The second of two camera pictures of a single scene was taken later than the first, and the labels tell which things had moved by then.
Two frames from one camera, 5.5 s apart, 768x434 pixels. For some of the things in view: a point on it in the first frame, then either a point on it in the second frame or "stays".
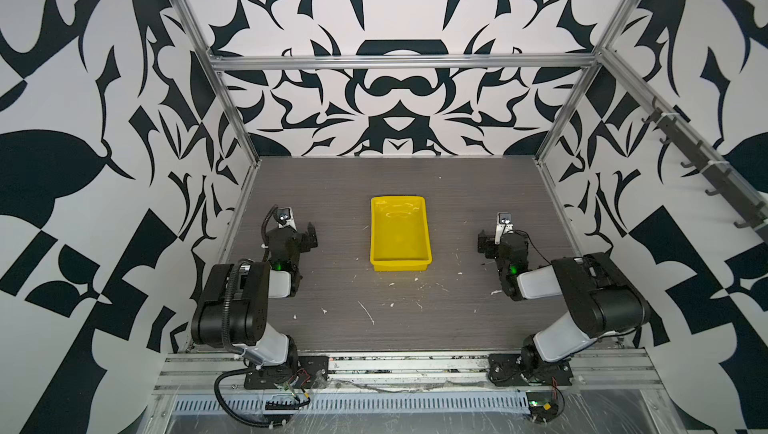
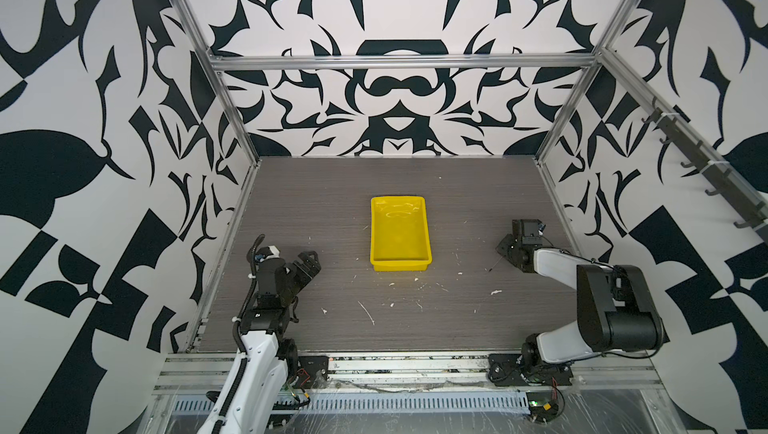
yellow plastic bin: x=399 y=234 stays
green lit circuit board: x=543 y=406 stays
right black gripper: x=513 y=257 to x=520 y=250
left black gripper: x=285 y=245 to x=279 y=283
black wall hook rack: x=749 y=205 stays
